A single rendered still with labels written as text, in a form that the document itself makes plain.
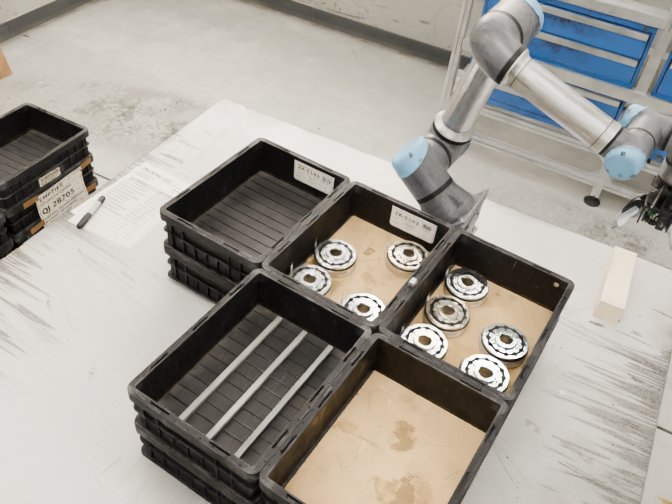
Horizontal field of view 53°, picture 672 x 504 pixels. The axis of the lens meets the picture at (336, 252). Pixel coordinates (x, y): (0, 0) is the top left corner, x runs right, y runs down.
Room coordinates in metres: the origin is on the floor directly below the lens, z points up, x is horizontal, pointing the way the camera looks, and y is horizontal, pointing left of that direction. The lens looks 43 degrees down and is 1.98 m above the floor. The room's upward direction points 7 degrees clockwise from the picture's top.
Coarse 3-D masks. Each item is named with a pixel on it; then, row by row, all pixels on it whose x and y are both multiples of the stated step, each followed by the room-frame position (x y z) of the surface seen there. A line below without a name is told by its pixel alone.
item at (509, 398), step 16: (448, 240) 1.20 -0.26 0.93; (480, 240) 1.22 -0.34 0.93; (512, 256) 1.17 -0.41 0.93; (544, 272) 1.14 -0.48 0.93; (416, 288) 1.03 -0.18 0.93; (400, 304) 0.98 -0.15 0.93; (560, 304) 1.05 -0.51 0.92; (384, 320) 0.93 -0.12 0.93; (544, 336) 0.94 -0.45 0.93; (448, 368) 0.83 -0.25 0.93; (528, 368) 0.85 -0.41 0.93; (480, 384) 0.80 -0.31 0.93; (512, 400) 0.77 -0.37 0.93
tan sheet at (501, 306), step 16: (496, 288) 1.16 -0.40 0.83; (496, 304) 1.11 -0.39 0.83; (512, 304) 1.12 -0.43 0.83; (528, 304) 1.12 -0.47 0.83; (416, 320) 1.03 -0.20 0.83; (480, 320) 1.05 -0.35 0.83; (496, 320) 1.06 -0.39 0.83; (512, 320) 1.07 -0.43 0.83; (528, 320) 1.07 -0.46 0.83; (544, 320) 1.08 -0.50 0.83; (464, 336) 1.00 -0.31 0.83; (480, 336) 1.00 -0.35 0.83; (528, 336) 1.02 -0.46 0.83; (448, 352) 0.95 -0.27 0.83; (464, 352) 0.95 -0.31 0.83; (480, 352) 0.96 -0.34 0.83; (528, 352) 0.98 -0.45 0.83; (512, 368) 0.93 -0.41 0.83; (512, 384) 0.88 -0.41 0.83
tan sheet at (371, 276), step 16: (352, 224) 1.33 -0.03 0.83; (368, 224) 1.34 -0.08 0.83; (352, 240) 1.27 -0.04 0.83; (368, 240) 1.28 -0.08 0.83; (384, 240) 1.29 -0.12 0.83; (400, 240) 1.29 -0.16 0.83; (368, 256) 1.22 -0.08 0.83; (384, 256) 1.23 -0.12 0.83; (352, 272) 1.16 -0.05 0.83; (368, 272) 1.16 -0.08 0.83; (384, 272) 1.17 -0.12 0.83; (336, 288) 1.10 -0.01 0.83; (352, 288) 1.10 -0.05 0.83; (368, 288) 1.11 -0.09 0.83; (384, 288) 1.12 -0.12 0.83; (400, 288) 1.12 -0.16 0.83; (384, 304) 1.07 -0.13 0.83
